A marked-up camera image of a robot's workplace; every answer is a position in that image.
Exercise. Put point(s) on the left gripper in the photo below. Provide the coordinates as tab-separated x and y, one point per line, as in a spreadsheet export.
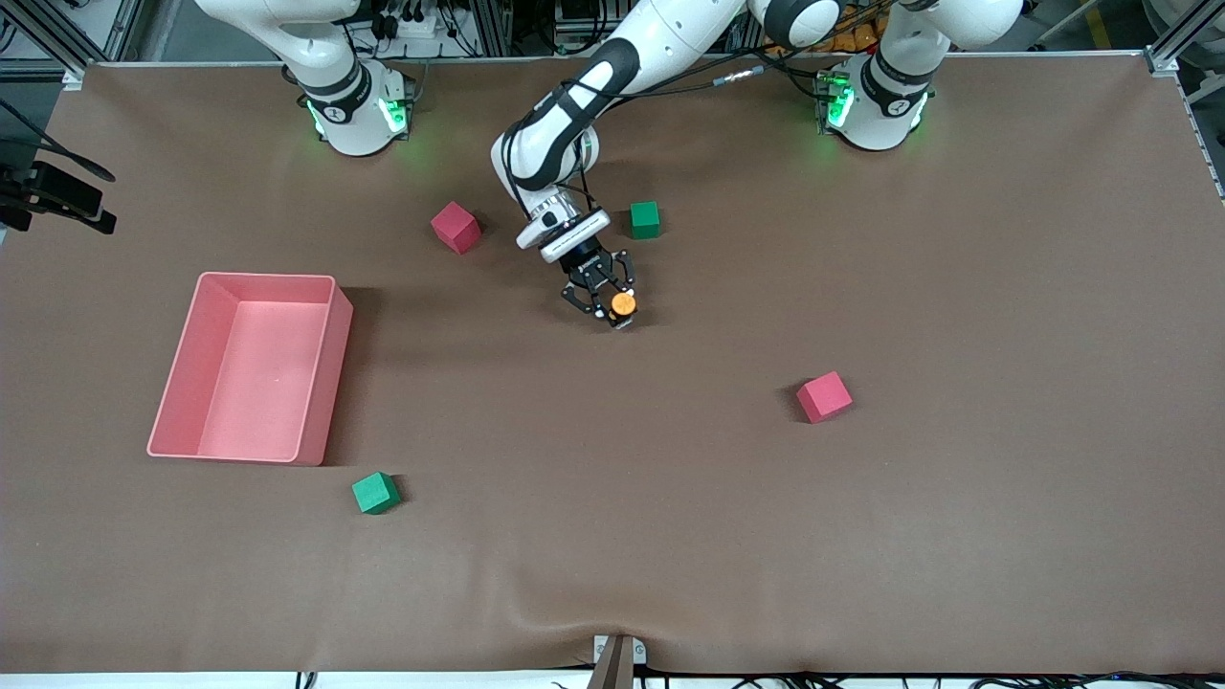
586	263

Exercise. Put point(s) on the orange-capped black push button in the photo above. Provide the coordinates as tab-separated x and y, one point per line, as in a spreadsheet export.
622	304

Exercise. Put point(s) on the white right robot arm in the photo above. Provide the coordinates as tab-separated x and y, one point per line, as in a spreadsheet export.
354	124

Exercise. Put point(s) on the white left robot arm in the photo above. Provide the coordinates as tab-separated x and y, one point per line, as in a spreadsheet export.
670	29

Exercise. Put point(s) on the green foam cube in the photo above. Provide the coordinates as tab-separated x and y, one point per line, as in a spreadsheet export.
374	493
645	220

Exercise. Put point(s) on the red foam cube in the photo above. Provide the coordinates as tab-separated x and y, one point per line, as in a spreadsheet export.
455	227
824	397

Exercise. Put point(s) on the brown table mat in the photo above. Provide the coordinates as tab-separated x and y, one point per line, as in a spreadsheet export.
612	526

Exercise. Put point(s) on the pink plastic tray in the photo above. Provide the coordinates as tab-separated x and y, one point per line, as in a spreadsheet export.
249	383

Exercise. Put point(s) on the white power strip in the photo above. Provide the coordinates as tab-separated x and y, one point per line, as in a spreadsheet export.
412	24

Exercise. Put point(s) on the pile of orange bags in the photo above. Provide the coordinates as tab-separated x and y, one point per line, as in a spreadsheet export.
861	38

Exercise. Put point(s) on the black chair caster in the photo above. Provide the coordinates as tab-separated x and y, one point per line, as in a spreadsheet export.
1031	41

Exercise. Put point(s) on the aluminium frame profile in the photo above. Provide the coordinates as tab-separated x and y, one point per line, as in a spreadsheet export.
53	33
1182	43

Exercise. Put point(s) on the aluminium frame post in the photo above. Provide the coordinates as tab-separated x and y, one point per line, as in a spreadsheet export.
490	24

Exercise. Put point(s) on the metal bracket with brown post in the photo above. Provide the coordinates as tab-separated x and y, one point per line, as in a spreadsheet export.
617	665

